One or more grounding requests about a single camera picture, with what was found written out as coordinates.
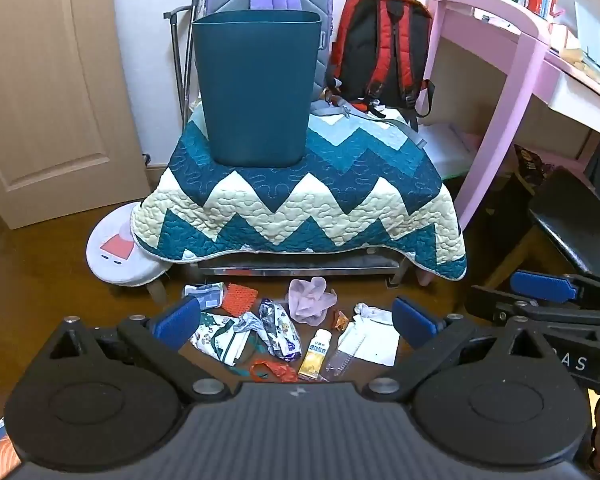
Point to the papers on desk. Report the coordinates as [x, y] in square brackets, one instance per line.
[590, 45]

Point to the crumpled white tissue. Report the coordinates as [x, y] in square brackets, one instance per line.
[372, 312]

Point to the teal plastic bin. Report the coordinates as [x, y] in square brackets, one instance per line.
[255, 90]

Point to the pale purple glove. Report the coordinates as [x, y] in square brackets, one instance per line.
[310, 302]

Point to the clear plastic package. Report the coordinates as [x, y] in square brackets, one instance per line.
[342, 357]

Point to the orange striped cloth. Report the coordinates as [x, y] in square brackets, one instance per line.
[2, 452]

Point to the dark snack bag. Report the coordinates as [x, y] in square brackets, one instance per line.
[530, 162]

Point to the black chair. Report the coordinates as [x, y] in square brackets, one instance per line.
[575, 220]

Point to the white round printed stool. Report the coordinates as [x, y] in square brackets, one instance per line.
[115, 250]

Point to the cartoon print wrapper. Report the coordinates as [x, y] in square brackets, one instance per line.
[280, 330]

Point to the zigzag quilted blanket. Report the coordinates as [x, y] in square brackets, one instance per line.
[300, 210]

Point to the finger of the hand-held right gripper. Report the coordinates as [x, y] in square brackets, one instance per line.
[545, 286]
[500, 305]

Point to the orange foam net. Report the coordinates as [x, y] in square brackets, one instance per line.
[240, 300]

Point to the small yellow bottle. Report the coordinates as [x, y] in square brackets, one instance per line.
[315, 355]

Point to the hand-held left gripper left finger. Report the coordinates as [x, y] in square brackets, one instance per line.
[172, 321]

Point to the white paper sheet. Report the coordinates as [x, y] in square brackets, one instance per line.
[377, 342]

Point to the red mesh net bag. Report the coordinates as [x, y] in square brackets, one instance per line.
[275, 371]

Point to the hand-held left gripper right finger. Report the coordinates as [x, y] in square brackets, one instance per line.
[414, 321]

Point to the pink desk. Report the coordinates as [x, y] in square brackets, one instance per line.
[510, 60]

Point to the christmas print bag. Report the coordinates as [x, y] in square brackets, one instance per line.
[215, 337]

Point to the black folding cart frame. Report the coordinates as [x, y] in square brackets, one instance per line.
[185, 55]

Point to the orange candy wrapper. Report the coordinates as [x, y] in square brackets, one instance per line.
[341, 320]

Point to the beige door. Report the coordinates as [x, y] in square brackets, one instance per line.
[45, 85]

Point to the red black backpack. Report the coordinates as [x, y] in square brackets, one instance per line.
[380, 45]

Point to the blue white wrapper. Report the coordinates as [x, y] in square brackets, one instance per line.
[202, 296]

